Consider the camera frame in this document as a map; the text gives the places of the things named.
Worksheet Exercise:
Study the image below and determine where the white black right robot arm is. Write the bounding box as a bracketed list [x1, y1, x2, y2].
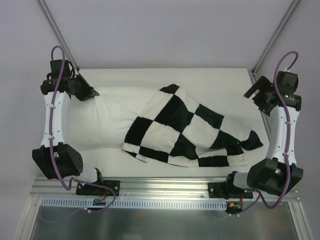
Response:
[224, 71, 303, 198]

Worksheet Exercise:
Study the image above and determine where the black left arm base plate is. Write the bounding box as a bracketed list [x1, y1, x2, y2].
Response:
[75, 180, 121, 197]

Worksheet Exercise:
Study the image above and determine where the white slotted cable duct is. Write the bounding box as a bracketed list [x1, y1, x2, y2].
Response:
[40, 197, 227, 211]

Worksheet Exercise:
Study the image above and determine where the aluminium mounting rail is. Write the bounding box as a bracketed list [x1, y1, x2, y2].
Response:
[30, 177, 225, 201]

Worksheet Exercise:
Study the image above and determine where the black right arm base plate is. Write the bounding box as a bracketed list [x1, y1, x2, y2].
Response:
[207, 182, 253, 200]

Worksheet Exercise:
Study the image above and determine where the right aluminium frame post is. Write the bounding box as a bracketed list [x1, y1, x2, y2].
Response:
[250, 0, 301, 75]

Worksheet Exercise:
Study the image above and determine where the left aluminium frame post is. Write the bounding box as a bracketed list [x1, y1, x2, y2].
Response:
[36, 0, 80, 72]

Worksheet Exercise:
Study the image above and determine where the white pillow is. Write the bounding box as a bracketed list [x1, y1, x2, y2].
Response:
[67, 86, 158, 149]

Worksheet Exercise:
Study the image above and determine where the black white checkered pillowcase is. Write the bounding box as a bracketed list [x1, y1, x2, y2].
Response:
[121, 84, 264, 168]

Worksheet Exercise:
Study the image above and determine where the aluminium frame post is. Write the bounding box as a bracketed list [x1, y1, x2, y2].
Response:
[36, 0, 80, 72]
[250, 0, 301, 75]

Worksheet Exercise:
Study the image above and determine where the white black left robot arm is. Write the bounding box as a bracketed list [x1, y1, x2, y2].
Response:
[32, 59, 105, 195]

